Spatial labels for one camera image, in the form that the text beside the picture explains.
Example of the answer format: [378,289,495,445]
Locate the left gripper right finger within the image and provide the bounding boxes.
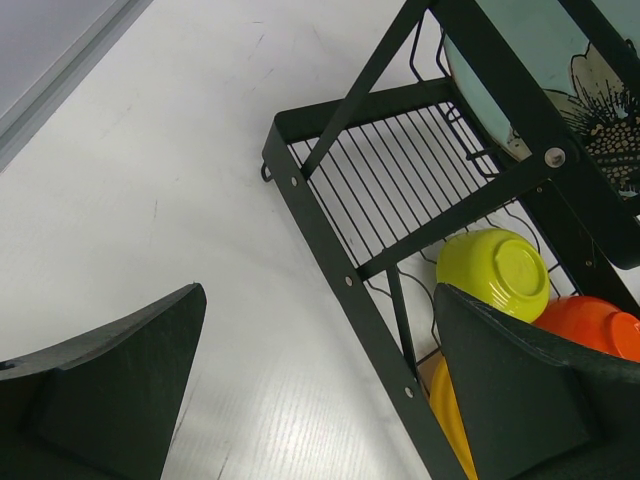
[434,284,639,479]

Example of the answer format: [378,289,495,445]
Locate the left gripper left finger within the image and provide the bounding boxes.
[1,283,207,479]

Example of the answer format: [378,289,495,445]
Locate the mint green flower plate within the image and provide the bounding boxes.
[444,1,639,200]

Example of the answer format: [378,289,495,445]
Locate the yellow ribbed bowl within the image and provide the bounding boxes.
[429,357,478,479]

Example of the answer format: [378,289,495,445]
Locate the orange bowl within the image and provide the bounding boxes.
[533,296,639,362]

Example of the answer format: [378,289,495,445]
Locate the green bowl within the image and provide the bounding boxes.
[436,228,551,323]

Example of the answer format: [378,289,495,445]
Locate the black wire dish rack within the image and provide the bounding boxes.
[262,1,639,479]

